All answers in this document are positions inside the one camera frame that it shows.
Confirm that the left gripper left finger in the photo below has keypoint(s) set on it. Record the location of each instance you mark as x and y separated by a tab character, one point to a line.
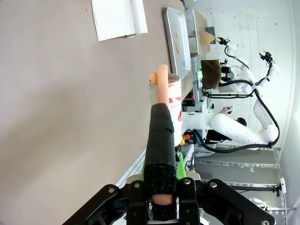
112	204

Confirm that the black background gripper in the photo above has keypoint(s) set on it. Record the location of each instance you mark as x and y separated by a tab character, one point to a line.
224	41
266	57

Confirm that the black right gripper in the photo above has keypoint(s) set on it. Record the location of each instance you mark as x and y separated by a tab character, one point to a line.
227	74

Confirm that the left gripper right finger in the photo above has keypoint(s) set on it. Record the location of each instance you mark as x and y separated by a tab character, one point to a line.
218	201

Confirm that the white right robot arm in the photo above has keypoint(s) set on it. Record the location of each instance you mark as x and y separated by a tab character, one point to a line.
232	129

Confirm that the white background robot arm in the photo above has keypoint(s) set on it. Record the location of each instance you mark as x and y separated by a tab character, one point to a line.
273	70
230	50

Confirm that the brown cardboard piece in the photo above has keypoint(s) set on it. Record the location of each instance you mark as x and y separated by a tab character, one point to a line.
207	38

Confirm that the dark grey small box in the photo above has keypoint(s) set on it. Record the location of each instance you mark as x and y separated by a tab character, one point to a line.
210	30

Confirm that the deep metal pan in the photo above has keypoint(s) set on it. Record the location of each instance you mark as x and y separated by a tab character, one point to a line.
192	30

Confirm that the black tripod stand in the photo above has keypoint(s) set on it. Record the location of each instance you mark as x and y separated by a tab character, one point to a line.
257	188

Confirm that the silver metal tray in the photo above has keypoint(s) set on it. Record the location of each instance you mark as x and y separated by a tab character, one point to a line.
180	28

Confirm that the black box with red display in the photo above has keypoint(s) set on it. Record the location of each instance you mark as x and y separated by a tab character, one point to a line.
189	101

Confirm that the red emergency stop button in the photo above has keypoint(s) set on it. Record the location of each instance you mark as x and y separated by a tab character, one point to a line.
185	138

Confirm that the white paper sheet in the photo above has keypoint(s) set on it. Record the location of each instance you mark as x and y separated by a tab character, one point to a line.
112	21

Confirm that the metal rack frame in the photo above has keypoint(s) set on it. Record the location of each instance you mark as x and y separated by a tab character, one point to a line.
234	165

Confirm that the aluminium table frame rail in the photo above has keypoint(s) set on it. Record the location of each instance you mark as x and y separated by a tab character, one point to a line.
133	164

